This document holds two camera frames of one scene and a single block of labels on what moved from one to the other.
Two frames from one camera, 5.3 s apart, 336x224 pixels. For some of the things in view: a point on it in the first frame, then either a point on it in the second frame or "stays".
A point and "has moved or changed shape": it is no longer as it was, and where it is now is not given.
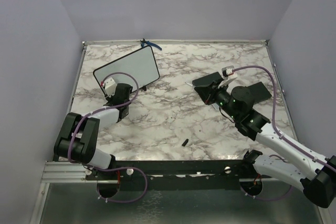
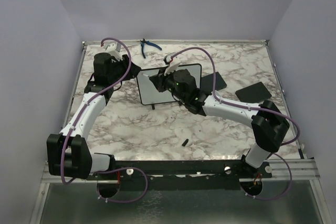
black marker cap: x=185 y=142 stays
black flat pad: x=259 y=92 stays
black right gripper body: x=222 y=97 to x=170 y=84
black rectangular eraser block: x=208 y=80 stays
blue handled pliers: x=144 y=41 stays
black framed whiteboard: x=142 y=63 has moved or changed shape
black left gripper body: x=110 y=99 to x=120 y=67
